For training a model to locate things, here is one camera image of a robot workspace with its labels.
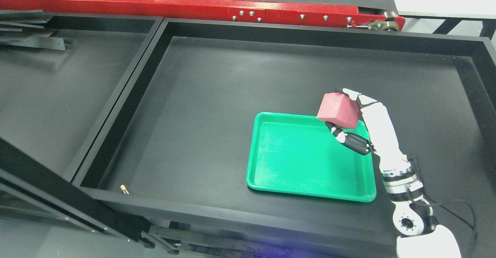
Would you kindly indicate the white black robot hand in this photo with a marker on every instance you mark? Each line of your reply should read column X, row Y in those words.
column 374, row 133

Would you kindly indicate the pink foam block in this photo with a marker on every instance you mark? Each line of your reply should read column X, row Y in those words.
column 339, row 109

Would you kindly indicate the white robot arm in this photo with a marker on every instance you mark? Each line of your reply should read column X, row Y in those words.
column 421, row 236

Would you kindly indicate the green plastic tray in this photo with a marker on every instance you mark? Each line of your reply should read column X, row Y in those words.
column 298, row 154

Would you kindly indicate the black right shelf rack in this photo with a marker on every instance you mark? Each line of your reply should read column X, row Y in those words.
column 177, row 143

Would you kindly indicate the black shelf rack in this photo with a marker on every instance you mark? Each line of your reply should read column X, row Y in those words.
column 54, row 104
column 177, row 143

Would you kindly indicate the black left shelf rack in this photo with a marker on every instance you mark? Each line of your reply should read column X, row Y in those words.
column 54, row 104

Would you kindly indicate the red conveyor frame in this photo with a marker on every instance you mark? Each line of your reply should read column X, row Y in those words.
column 290, row 13

